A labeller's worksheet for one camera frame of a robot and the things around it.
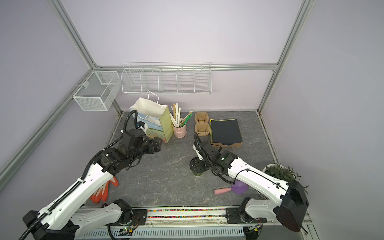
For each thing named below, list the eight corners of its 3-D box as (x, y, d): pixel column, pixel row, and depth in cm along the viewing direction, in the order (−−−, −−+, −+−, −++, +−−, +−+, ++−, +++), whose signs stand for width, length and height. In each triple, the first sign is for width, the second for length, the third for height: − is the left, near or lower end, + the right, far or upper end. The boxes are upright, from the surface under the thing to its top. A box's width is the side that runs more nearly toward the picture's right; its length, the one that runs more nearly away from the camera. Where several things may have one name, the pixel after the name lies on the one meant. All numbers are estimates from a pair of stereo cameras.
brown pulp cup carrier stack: (194, 138, 107) (194, 133, 102) (194, 117, 120) (194, 111, 115) (210, 138, 107) (210, 133, 102) (208, 117, 120) (209, 111, 115)
